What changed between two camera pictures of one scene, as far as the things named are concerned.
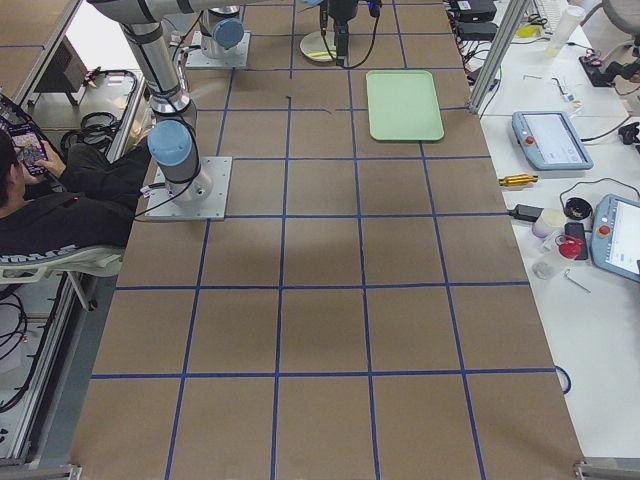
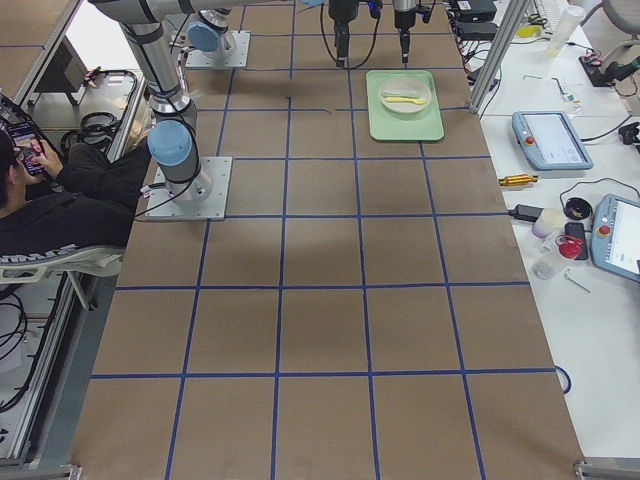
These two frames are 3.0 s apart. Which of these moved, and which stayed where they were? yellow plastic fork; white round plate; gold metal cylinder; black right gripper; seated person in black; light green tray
Moved: yellow plastic fork; white round plate
Stayed: black right gripper; light green tray; gold metal cylinder; seated person in black
